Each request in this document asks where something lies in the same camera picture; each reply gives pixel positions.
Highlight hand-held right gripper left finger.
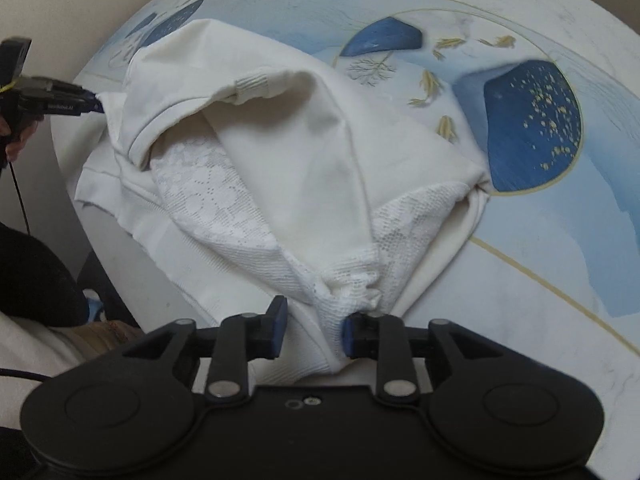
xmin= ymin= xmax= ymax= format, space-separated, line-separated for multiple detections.
xmin=122 ymin=296 xmax=288 ymax=402

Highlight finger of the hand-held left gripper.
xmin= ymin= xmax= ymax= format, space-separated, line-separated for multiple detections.
xmin=31 ymin=77 xmax=96 ymax=99
xmin=40 ymin=98 xmax=107 ymax=117

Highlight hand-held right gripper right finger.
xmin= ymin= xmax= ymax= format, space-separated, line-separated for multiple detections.
xmin=341 ymin=313 xmax=501 ymax=402

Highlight cream lace-trimmed sweatshirt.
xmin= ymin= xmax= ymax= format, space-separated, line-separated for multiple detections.
xmin=74 ymin=17 xmax=493 ymax=387

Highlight person's left hand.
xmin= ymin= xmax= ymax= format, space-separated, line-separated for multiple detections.
xmin=0 ymin=117 xmax=39 ymax=161

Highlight person's black clothing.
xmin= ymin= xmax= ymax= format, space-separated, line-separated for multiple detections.
xmin=0 ymin=219 xmax=97 ymax=332

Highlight person's white clothing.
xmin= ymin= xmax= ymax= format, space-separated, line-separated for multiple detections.
xmin=0 ymin=310 xmax=87 ymax=407

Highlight black cable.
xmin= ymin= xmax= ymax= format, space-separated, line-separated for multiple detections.
xmin=7 ymin=157 xmax=32 ymax=235
xmin=0 ymin=367 xmax=57 ymax=382

